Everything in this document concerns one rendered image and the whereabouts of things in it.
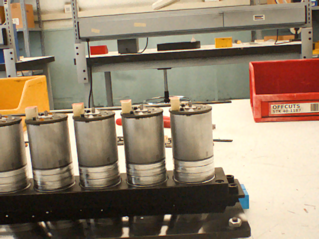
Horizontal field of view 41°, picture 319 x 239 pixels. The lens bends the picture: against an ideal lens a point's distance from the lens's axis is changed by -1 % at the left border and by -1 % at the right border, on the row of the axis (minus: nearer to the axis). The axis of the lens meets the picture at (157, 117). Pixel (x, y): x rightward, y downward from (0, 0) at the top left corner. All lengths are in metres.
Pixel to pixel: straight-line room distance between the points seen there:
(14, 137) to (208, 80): 4.38
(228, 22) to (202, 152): 2.23
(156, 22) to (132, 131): 2.24
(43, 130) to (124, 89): 4.44
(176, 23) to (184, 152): 2.23
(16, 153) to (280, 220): 0.15
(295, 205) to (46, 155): 0.15
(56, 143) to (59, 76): 4.59
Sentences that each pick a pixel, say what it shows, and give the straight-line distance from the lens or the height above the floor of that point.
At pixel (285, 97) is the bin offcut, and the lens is 0.49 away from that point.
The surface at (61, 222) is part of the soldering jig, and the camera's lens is 0.24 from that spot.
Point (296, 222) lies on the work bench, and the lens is 0.25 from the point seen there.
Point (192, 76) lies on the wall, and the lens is 4.60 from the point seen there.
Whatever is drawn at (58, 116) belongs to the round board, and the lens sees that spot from 0.25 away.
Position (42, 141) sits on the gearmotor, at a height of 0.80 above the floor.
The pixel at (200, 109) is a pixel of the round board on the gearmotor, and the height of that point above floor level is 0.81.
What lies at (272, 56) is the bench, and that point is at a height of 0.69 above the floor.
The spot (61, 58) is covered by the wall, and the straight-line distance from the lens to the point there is 4.81.
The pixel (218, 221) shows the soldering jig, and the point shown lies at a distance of 0.22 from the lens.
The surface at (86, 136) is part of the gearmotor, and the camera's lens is 0.24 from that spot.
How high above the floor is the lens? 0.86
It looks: 11 degrees down
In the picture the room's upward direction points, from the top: 4 degrees counter-clockwise
